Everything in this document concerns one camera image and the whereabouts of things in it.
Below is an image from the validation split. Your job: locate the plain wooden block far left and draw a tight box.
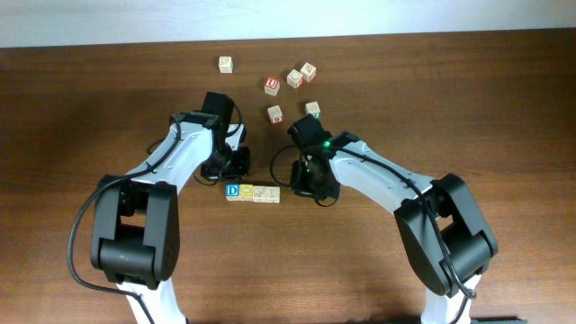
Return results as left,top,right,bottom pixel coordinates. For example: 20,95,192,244
218,56,234,74

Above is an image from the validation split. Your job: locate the blue D wooden block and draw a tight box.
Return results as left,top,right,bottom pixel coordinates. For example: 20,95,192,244
225,184,240,201

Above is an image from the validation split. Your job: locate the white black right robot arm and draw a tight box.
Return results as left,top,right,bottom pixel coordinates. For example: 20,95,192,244
287,115,499,323

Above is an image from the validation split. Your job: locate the wooden block red front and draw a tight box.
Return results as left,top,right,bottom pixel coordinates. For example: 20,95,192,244
266,105,284,124

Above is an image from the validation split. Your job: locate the elephant picture wooden block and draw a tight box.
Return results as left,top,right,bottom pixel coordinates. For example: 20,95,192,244
253,185,266,203

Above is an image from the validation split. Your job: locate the black right camera cable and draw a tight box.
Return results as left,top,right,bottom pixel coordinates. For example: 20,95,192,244
269,144,341,209

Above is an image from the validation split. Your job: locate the wooden block green front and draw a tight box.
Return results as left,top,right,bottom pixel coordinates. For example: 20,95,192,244
304,102,321,119

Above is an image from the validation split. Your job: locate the letter I wooden block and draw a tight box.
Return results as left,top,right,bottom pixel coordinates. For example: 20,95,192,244
265,186,281,203

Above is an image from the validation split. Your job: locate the red U wooden block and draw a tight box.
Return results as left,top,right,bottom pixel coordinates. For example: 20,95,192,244
264,77,281,96

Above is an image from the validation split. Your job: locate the yellow O wooden block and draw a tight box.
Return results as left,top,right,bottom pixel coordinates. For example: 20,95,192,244
238,184,254,202

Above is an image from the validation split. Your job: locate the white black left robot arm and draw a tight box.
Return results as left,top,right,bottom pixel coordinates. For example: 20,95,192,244
90,92,250,323

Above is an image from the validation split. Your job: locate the wooden block beside U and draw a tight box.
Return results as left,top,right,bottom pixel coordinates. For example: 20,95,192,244
286,69,303,89

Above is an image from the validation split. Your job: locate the black camera cable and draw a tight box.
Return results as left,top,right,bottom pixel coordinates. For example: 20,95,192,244
67,103,245,324
269,144,341,209

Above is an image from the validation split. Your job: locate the black left camera cable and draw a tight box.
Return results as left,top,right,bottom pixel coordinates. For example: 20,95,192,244
67,103,245,324

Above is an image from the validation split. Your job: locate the wooden block red side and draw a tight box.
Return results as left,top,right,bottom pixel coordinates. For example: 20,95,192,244
300,62,317,83

